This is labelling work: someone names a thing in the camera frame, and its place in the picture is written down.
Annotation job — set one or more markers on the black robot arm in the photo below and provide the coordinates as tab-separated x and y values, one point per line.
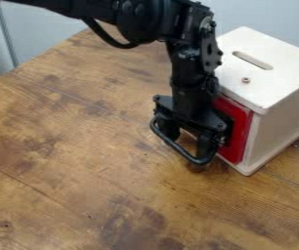
129	23

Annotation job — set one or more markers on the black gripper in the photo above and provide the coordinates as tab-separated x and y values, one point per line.
188	110

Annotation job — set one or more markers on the white wooden drawer cabinet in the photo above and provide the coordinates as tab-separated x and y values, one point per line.
259	78

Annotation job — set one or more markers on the black metal drawer handle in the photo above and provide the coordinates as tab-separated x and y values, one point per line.
190	157

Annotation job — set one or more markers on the red wooden drawer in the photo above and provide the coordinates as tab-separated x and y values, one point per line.
241	116

